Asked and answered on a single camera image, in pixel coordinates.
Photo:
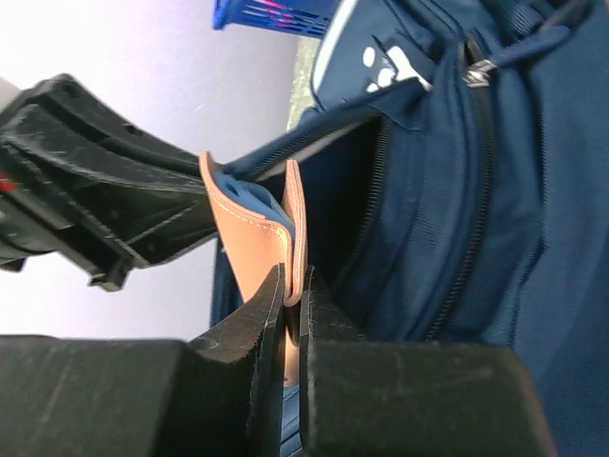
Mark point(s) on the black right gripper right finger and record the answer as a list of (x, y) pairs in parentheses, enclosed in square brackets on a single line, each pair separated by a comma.
[(362, 398)]

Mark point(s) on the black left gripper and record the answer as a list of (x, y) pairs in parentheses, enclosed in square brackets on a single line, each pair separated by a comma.
[(79, 180)]

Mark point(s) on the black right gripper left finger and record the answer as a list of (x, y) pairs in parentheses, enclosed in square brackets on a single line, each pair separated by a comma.
[(217, 395)]

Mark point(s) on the tan leather wallet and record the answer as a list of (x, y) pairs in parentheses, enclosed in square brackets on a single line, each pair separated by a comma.
[(260, 232)]

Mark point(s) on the navy blue student backpack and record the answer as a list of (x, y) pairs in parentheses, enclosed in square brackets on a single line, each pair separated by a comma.
[(456, 183)]

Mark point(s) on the blue plastic shopping basket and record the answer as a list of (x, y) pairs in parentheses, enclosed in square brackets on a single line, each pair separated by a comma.
[(309, 18)]

